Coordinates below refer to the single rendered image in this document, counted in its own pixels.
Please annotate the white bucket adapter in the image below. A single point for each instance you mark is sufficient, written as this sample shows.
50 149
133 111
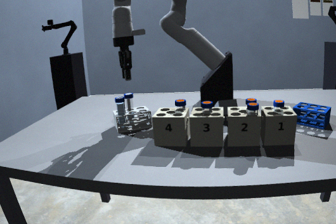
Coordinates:
278 128
206 130
171 127
243 129

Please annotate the white tube rack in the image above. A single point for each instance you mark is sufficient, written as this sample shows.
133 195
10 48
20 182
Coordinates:
131 126

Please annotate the blue tube rack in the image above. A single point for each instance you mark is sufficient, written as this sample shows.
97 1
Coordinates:
313 121

